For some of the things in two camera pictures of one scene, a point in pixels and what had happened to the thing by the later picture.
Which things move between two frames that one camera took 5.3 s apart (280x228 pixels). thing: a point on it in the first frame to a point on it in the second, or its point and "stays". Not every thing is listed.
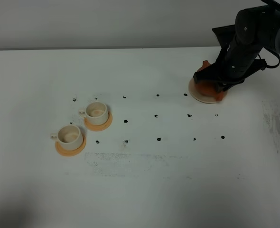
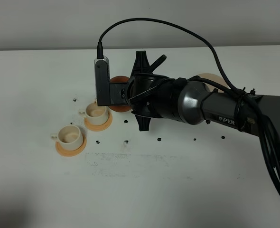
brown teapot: (208, 88) to (120, 108)
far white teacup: (96, 112) stays
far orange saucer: (98, 128) stays
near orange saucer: (66, 152) stays
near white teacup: (69, 136) stays
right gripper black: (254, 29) to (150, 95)
